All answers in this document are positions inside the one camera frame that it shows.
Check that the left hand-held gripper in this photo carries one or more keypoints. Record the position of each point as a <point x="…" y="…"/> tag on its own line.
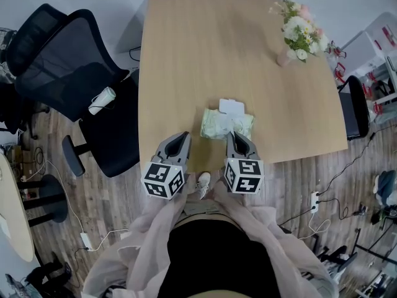
<point x="161" y="178"/>

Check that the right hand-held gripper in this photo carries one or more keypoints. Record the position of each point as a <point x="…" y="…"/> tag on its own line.
<point x="243" y="175"/>

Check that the white tissue sheet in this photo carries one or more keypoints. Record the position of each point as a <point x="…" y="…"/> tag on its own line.
<point x="232" y="121"/>

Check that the green tissue packet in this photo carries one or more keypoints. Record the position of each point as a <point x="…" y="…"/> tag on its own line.
<point x="212" y="126"/>

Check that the person's right forearm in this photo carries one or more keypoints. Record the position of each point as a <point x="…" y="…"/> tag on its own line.
<point x="245" y="219"/>

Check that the person's left forearm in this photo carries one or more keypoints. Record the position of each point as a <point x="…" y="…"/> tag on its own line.
<point x="161" y="216"/>

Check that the person's white shoe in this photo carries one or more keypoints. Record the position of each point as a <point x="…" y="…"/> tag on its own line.
<point x="203" y="183"/>

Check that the white cylindrical bottle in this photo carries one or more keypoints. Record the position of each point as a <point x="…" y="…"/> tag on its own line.
<point x="102" y="100"/>

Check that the white power strip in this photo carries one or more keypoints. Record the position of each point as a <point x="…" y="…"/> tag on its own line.
<point x="314" y="202"/>

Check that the wooden table white legs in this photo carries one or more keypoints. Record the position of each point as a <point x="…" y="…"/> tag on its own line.
<point x="217" y="57"/>

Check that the person's body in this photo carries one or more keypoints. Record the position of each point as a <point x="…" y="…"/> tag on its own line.
<point x="217" y="259"/>

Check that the black folding chair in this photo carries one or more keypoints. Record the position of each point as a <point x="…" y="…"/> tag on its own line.
<point x="353" y="110"/>

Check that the cluster of clear water jugs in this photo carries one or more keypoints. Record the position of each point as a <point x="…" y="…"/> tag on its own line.
<point x="339" y="70"/>

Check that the vase with white flowers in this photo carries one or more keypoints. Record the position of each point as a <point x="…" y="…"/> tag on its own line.
<point x="299" y="33"/>

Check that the black mesh office chair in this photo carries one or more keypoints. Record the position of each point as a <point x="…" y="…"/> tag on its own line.
<point x="62" y="61"/>

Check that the white water dispenser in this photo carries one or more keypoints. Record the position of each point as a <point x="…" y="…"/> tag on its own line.
<point x="359" y="51"/>

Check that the small white table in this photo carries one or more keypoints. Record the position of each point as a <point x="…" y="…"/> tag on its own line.
<point x="391" y="76"/>

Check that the black tripod stand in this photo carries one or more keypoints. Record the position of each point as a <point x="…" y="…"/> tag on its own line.
<point x="376" y="250"/>

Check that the beige oval table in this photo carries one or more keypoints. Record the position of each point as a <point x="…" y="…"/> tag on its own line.
<point x="12" y="213"/>

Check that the water jug red label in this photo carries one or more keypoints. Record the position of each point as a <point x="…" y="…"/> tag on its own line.
<point x="383" y="29"/>

